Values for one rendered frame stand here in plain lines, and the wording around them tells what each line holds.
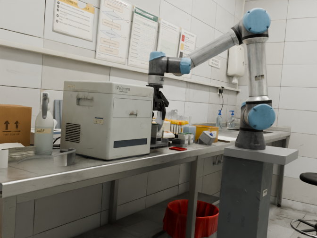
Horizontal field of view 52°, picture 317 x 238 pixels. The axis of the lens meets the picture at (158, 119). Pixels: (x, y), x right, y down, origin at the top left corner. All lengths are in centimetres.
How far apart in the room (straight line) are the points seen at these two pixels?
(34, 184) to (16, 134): 42
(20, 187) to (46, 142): 38
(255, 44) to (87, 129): 82
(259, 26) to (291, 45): 262
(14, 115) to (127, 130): 44
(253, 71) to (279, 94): 257
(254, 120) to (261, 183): 31
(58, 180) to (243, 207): 95
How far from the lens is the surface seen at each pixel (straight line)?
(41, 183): 101
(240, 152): 159
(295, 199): 415
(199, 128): 210
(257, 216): 166
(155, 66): 150
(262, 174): 161
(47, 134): 131
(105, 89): 124
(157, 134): 153
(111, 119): 123
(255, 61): 153
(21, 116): 138
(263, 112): 150
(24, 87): 176
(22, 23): 177
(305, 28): 415
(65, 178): 106
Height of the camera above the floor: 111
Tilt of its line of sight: 3 degrees down
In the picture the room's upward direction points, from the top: 4 degrees clockwise
